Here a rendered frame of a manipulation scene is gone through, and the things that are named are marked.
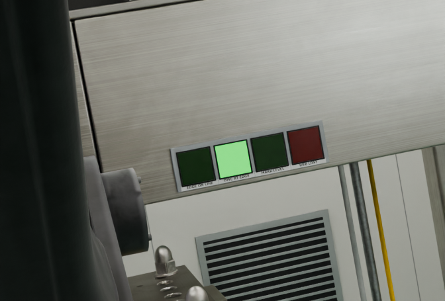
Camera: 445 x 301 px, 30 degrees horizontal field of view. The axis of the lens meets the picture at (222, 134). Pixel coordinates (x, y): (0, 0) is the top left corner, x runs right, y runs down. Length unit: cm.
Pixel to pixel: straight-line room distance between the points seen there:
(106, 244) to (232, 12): 100
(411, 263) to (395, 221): 21
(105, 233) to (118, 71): 95
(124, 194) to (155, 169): 92
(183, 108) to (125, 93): 9
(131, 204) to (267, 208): 338
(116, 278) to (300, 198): 346
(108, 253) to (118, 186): 4
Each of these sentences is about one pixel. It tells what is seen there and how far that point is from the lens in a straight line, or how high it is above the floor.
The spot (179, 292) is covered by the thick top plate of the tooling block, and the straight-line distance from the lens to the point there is 117.
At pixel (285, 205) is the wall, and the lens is 377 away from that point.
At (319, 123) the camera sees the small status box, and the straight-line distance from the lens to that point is 134.
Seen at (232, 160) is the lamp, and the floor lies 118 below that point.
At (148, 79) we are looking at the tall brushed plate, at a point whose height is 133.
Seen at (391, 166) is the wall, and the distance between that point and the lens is 392.
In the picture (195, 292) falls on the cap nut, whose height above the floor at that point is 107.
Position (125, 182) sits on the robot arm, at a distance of 37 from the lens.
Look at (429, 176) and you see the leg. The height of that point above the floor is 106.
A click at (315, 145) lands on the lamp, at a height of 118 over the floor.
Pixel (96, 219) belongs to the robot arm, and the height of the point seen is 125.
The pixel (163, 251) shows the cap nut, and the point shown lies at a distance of 129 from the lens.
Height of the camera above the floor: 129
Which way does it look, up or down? 3 degrees down
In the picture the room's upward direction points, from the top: 10 degrees counter-clockwise
